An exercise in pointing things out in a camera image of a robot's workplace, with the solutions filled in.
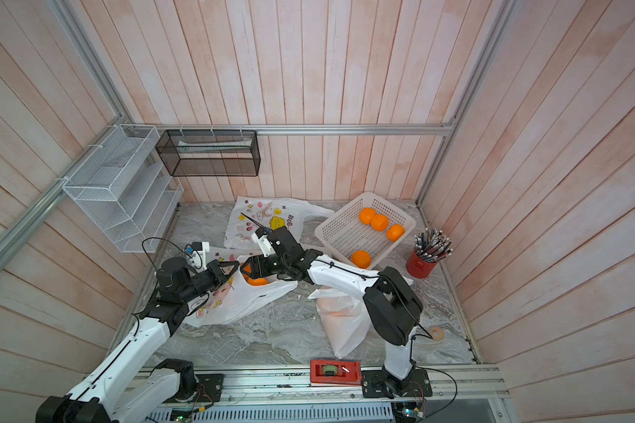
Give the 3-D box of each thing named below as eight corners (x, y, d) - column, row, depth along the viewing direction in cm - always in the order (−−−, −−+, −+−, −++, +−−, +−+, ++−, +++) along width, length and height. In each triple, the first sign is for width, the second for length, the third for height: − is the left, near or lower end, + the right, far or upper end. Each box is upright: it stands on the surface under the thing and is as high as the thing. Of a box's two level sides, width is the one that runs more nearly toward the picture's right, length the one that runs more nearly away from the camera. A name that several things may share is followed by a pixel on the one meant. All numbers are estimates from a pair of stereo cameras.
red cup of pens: (407, 280, 97) (423, 254, 83) (401, 255, 104) (415, 227, 90) (435, 280, 97) (456, 254, 83) (427, 255, 104) (445, 227, 90)
